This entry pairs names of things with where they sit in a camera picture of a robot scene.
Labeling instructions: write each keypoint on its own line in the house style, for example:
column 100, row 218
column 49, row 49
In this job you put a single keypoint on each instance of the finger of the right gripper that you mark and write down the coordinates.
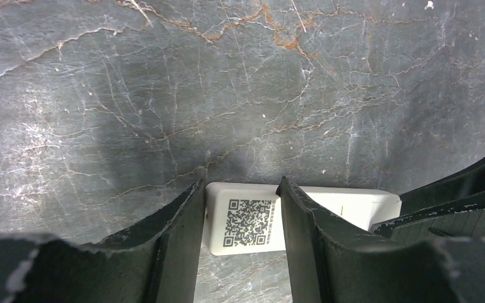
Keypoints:
column 442, row 191
column 463, row 217

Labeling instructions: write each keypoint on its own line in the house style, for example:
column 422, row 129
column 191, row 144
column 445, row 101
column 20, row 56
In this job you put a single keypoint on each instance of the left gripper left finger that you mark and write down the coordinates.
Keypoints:
column 154, row 260

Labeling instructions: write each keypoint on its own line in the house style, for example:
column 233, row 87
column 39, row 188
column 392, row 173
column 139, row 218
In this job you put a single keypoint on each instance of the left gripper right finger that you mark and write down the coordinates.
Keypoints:
column 332, row 260

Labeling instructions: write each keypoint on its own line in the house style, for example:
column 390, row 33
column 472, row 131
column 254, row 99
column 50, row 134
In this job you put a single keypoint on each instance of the white remote control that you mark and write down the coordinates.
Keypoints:
column 247, row 218

